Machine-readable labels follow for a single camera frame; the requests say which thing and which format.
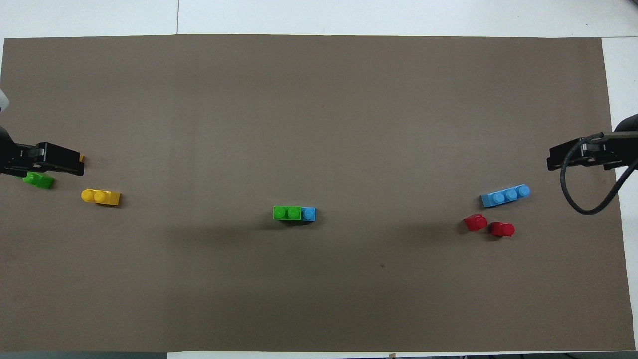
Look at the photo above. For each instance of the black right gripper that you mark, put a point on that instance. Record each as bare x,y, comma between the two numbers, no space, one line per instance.
615,149

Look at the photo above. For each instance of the blue three-stud block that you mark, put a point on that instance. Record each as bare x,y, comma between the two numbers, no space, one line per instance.
308,214
504,195

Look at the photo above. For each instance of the brown table mat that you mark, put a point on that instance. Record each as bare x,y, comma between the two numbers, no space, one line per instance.
319,124

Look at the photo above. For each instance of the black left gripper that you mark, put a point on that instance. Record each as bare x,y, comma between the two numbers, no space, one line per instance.
17,158

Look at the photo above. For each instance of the red single-stud block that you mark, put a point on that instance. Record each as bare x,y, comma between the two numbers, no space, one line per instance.
502,229
475,223

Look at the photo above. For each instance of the green two-stud block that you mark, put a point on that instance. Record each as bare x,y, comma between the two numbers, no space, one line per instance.
287,213
39,180

